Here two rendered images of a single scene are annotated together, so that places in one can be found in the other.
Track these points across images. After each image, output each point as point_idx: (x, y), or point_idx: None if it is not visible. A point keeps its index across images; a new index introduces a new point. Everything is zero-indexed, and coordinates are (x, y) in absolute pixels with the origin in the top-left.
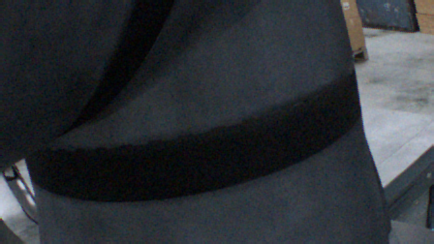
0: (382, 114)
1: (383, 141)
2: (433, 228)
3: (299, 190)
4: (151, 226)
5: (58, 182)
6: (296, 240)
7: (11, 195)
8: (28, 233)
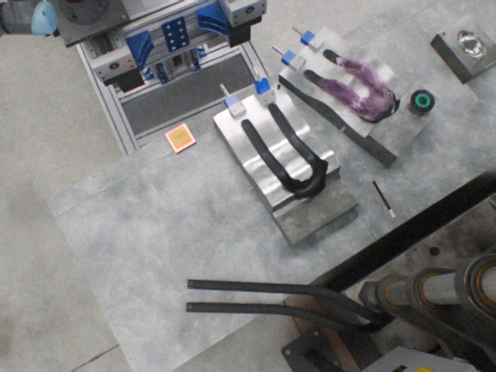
0: (86, 255)
1: (111, 205)
2: (170, 11)
3: None
4: None
5: None
6: None
7: (308, 145)
8: (292, 112)
